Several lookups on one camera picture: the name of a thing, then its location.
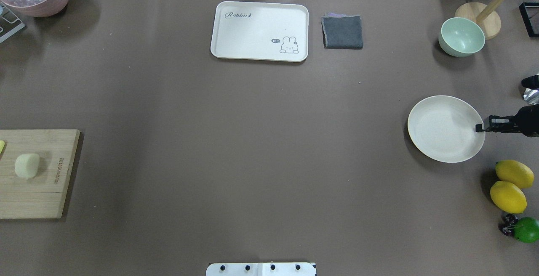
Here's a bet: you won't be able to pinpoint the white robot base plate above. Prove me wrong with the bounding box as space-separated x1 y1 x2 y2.
205 262 317 276

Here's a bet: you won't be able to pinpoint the wooden cutting board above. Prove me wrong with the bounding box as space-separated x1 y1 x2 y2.
0 130 80 219

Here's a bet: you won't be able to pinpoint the black glass tray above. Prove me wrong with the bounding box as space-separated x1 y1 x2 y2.
518 2 539 37

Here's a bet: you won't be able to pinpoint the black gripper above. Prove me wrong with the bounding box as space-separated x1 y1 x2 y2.
475 105 539 137

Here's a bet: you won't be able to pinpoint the green bowl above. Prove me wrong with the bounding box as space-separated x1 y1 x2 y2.
438 17 486 57

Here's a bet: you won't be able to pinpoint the lower yellow lemon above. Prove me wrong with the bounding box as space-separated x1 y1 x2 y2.
490 181 527 213

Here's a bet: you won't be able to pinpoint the metal scoop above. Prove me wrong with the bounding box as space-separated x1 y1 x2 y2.
522 88 539 105

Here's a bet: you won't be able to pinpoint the grey folded cloth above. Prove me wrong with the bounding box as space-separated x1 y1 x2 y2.
321 13 364 50

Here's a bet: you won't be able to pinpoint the green lime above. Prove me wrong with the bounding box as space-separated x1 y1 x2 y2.
514 217 539 243

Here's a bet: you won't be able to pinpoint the cream round plate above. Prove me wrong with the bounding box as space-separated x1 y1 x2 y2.
407 95 485 163

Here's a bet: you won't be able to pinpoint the upper yellow lemon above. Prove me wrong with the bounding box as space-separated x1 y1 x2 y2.
495 160 534 188

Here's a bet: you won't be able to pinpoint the cream rabbit tray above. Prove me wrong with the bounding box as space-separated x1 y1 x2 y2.
210 1 309 62

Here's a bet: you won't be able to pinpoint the dark cherries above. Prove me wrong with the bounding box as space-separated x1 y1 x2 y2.
499 213 519 236

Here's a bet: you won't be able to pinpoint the white cup rack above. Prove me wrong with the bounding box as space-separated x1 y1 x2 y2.
0 3 26 43

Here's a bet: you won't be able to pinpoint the wooden cup stand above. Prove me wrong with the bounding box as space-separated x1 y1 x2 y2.
454 0 504 40

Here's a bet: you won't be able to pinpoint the yellow lemon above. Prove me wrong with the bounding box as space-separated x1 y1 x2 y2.
490 181 527 213
495 160 534 188

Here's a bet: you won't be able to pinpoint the white steamed bun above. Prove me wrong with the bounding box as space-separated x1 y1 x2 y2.
15 153 40 178

